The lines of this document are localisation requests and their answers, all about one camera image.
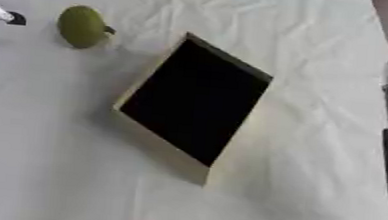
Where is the green toy fruit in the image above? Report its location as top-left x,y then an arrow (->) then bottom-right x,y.
53,3 -> 120,53

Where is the tan box with black inside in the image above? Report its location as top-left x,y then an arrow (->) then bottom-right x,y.
104,25 -> 279,194

